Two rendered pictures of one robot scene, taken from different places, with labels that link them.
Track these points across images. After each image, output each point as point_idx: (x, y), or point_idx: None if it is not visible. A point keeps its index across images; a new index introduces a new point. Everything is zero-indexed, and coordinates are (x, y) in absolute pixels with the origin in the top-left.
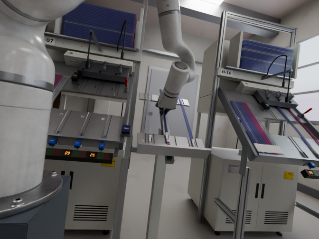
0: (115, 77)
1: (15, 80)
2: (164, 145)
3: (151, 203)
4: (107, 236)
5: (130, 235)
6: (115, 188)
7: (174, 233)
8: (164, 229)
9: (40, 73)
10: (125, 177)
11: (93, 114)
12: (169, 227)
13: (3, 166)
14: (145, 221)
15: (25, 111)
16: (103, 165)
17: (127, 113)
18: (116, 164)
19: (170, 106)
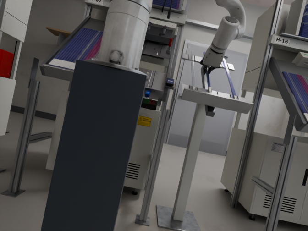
0: (158, 37)
1: (140, 3)
2: (207, 93)
3: (185, 161)
4: (135, 195)
5: (158, 200)
6: (148, 149)
7: (204, 208)
8: (193, 204)
9: (149, 2)
10: (165, 127)
11: (139, 68)
12: (198, 204)
13: (130, 51)
14: (172, 194)
15: (141, 23)
16: (139, 123)
17: (170, 70)
18: (151, 124)
19: (215, 63)
